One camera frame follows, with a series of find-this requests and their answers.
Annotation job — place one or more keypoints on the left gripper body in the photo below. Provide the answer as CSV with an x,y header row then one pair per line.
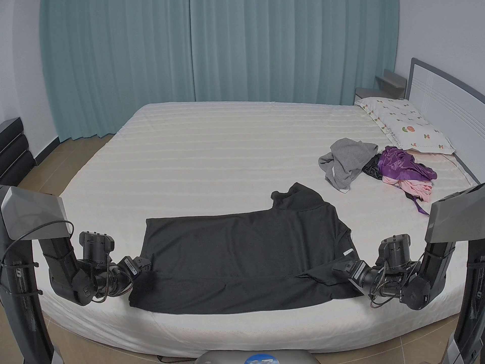
x,y
130,267

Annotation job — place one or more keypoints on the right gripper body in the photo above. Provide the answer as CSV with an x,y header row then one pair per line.
x,y
358,271

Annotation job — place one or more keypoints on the black T-shirt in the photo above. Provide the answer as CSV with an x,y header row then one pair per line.
x,y
235,256

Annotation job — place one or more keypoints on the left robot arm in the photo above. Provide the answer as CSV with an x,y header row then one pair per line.
x,y
34,214

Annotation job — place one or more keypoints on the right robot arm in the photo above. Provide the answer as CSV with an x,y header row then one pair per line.
x,y
454,218

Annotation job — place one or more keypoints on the bed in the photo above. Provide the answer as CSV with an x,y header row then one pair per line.
x,y
227,146

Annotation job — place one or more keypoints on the pink garment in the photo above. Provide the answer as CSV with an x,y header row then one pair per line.
x,y
418,190

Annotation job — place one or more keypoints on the black glossy garment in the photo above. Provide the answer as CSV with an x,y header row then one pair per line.
x,y
373,170

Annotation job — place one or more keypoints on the grey garment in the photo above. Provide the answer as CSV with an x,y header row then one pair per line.
x,y
348,157

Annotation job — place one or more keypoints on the purple satin garment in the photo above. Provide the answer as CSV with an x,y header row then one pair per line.
x,y
398,163

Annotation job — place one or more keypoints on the white printed pillow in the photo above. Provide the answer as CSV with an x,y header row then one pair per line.
x,y
405,123

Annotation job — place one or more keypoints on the black chest of drawers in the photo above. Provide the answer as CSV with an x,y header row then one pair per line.
x,y
13,150

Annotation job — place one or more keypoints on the grey bedside table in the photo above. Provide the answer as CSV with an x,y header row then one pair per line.
x,y
390,80

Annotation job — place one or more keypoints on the blue-green curtain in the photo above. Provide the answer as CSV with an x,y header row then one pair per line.
x,y
151,51

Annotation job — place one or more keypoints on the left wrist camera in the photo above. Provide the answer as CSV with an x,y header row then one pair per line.
x,y
96,245

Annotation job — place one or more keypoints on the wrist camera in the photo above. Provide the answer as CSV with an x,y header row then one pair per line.
x,y
396,248
96,245

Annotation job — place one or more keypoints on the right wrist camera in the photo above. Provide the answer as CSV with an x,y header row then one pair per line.
x,y
396,248

